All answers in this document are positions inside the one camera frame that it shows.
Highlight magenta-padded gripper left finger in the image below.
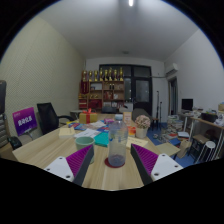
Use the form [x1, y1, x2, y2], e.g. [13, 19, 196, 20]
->
[43, 143, 95, 187]

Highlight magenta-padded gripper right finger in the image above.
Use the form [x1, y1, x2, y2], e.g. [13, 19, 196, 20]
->
[129, 143, 184, 186]

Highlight clear plastic water bottle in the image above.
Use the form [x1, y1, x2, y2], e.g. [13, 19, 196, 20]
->
[107, 114, 130, 168]

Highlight pale green cup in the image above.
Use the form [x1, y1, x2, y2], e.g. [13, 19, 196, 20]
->
[74, 135, 96, 164]

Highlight yellow notepad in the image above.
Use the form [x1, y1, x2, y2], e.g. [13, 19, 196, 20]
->
[58, 126, 76, 139]

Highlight brown wooden stool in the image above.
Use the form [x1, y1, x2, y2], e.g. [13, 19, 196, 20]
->
[189, 133, 210, 158]

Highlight potted pink flowers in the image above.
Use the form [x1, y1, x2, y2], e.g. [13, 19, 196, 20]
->
[134, 114, 152, 140]

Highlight flat round red coaster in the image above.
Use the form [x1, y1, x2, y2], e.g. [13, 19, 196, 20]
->
[104, 157, 126, 169]

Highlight teal book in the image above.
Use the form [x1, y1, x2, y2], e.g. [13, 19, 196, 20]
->
[93, 131, 110, 148]

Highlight white round stool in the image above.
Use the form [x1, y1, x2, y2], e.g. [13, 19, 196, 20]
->
[199, 140, 217, 162]

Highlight black padded chair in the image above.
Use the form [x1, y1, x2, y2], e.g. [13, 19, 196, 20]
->
[7, 135, 23, 151]

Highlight black office chair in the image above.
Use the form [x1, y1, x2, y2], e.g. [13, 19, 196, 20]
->
[36, 102, 75, 136]

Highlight brown cardboard box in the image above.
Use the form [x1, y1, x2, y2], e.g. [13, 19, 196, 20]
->
[0, 143, 18, 163]

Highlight yellow gift box red ribbon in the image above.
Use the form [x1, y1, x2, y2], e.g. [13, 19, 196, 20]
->
[78, 108, 99, 125]

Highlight purple sign board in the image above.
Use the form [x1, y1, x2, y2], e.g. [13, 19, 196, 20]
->
[12, 106, 38, 137]

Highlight orange standing card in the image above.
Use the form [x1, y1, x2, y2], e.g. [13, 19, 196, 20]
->
[122, 111, 133, 127]

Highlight cluttered side desk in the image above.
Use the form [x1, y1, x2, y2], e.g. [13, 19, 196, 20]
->
[179, 111, 224, 161]

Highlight black computer monitor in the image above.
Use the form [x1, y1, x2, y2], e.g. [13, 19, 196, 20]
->
[181, 98, 194, 112]

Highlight grey ribbed cushion stack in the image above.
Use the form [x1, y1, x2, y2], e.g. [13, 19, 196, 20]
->
[0, 113, 9, 149]

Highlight wooden shelf unit with trophies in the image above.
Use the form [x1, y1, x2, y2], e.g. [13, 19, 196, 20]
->
[78, 67, 126, 114]

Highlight dark bag with tan straps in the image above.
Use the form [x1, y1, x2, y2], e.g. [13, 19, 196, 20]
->
[0, 79, 8, 116]

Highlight white wall air conditioner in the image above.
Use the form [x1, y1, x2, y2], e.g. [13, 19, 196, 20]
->
[164, 62, 180, 78]

